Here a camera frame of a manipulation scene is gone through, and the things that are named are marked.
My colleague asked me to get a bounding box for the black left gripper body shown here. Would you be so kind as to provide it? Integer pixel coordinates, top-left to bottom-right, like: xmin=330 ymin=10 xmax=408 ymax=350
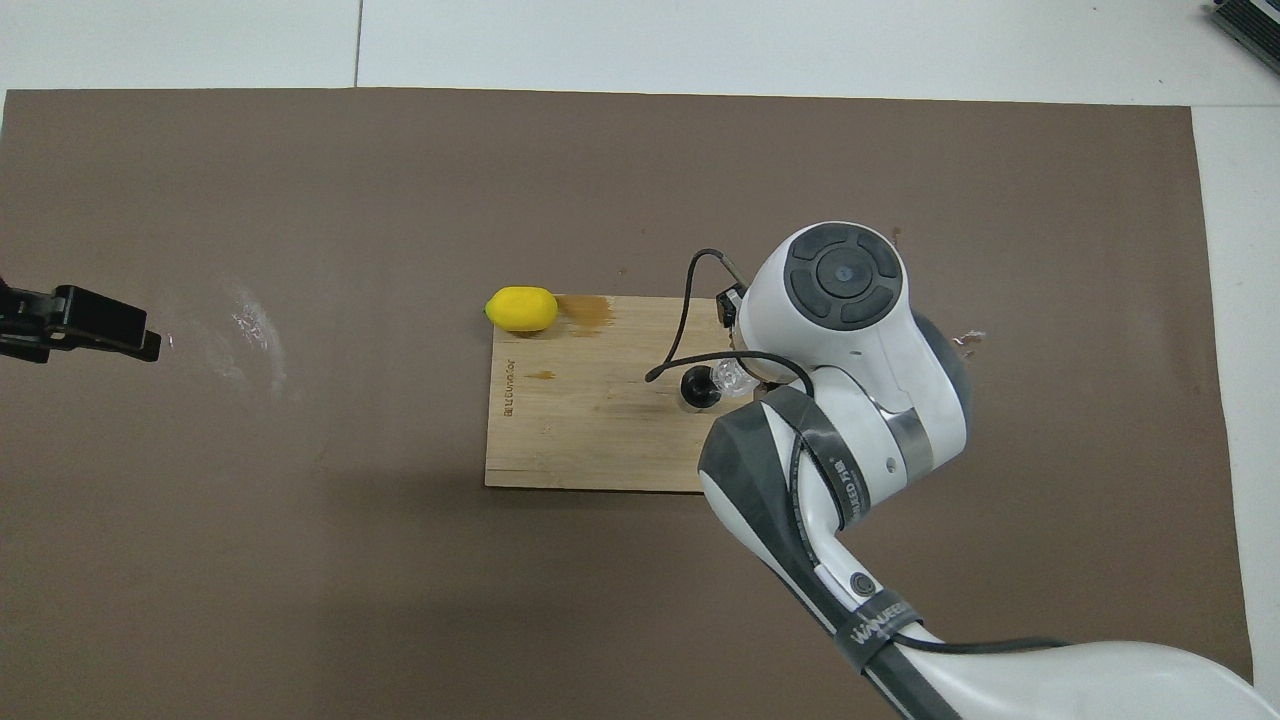
xmin=0 ymin=283 xmax=61 ymax=363

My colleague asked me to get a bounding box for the clear glass cup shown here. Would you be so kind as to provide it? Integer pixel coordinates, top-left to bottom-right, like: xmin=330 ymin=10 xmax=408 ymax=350
xmin=710 ymin=357 xmax=763 ymax=397

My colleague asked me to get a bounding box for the wooden cutting board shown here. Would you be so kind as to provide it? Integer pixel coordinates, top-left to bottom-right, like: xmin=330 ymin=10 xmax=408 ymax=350
xmin=484 ymin=296 xmax=758 ymax=494

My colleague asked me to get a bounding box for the yellow lemon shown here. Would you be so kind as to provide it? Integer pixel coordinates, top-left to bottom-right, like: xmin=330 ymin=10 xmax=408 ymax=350
xmin=484 ymin=286 xmax=559 ymax=333

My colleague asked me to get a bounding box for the brown table mat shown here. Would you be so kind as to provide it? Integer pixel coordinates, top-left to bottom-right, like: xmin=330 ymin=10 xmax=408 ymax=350
xmin=0 ymin=88 xmax=1259 ymax=720

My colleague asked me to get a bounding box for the dark grey ridged panel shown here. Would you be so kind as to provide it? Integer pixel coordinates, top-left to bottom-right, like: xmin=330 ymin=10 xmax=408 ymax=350
xmin=1205 ymin=0 xmax=1280 ymax=76

